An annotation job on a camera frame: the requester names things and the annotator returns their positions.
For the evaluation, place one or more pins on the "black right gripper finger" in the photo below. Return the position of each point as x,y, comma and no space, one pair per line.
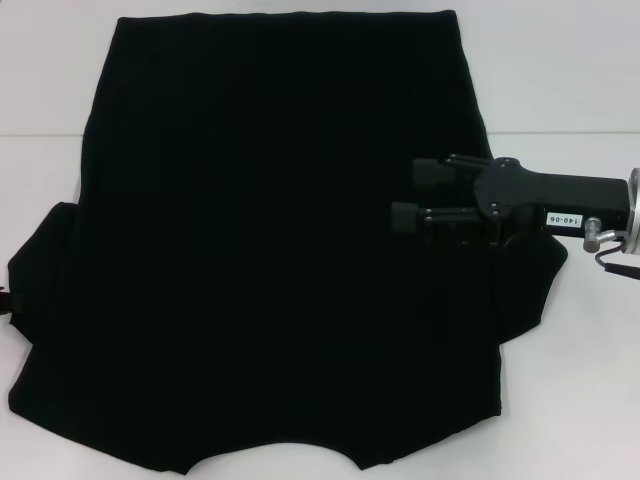
404,217

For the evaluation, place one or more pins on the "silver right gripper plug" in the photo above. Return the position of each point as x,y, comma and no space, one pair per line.
593,235

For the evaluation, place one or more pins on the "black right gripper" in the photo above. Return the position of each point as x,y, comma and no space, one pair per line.
575,197

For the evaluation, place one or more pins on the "black shirt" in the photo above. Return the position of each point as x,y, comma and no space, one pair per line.
280,200

